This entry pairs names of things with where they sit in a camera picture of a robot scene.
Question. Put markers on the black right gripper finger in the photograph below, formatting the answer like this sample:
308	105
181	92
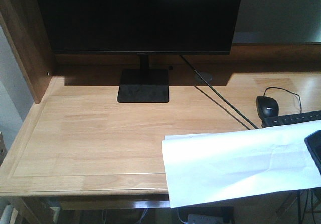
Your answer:
313	143

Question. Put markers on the white paper sheet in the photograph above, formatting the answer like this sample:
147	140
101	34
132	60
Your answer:
204	168

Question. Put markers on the wooden desk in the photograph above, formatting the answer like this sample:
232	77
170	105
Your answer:
80	144

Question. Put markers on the black keyboard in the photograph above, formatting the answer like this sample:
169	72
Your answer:
291	119

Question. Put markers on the black computer mouse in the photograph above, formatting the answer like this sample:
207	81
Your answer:
266	107

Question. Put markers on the white power strip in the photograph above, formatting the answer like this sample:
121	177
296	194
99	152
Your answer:
203	219

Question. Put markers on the black computer monitor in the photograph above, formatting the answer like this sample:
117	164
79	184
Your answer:
142	28

